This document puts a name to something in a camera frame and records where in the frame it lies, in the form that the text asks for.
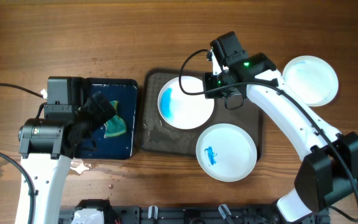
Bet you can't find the green yellow sponge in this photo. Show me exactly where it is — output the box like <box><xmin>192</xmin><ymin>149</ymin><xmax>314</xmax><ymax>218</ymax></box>
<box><xmin>104</xmin><ymin>115</ymin><xmax>127</xmax><ymax>138</ymax></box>

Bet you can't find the white plate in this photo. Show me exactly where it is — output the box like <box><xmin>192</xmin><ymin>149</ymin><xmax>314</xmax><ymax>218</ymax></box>
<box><xmin>282</xmin><ymin>55</ymin><xmax>339</xmax><ymax>107</ymax></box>
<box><xmin>195</xmin><ymin>123</ymin><xmax>257</xmax><ymax>182</ymax></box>
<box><xmin>157</xmin><ymin>76</ymin><xmax>214</xmax><ymax>129</ymax></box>

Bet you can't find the white plate bottom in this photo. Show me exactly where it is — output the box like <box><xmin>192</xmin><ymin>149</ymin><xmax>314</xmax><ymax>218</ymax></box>
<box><xmin>195</xmin><ymin>123</ymin><xmax>257</xmax><ymax>182</ymax></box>

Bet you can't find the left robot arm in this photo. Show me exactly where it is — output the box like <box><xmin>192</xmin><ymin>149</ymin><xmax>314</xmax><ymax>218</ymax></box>
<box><xmin>15</xmin><ymin>77</ymin><xmax>116</xmax><ymax>223</ymax></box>

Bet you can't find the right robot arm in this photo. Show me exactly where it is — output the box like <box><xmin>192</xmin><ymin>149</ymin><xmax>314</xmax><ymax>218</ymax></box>
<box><xmin>203</xmin><ymin>32</ymin><xmax>358</xmax><ymax>223</ymax></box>

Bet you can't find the black water tray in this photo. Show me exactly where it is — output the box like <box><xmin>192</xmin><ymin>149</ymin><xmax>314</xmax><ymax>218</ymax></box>
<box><xmin>75</xmin><ymin>78</ymin><xmax>138</xmax><ymax>160</ymax></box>

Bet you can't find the dark brown serving tray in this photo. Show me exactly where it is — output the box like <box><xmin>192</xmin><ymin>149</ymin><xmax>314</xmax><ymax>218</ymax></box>
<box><xmin>136</xmin><ymin>68</ymin><xmax>265</xmax><ymax>159</ymax></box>

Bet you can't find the right black cable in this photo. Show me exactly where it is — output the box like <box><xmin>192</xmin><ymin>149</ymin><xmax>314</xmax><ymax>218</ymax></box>
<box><xmin>178</xmin><ymin>49</ymin><xmax>358</xmax><ymax>223</ymax></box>

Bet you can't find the black cable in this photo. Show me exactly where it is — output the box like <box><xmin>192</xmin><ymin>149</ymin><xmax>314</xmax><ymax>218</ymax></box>
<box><xmin>178</xmin><ymin>49</ymin><xmax>358</xmax><ymax>223</ymax></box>
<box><xmin>0</xmin><ymin>83</ymin><xmax>48</xmax><ymax>224</ymax></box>

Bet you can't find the left black cable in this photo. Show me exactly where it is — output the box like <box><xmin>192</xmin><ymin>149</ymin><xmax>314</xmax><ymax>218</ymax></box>
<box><xmin>0</xmin><ymin>83</ymin><xmax>48</xmax><ymax>224</ymax></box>

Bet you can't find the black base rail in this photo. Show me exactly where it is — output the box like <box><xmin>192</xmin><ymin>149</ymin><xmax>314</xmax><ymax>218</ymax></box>
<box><xmin>57</xmin><ymin>203</ymin><xmax>332</xmax><ymax>224</ymax></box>

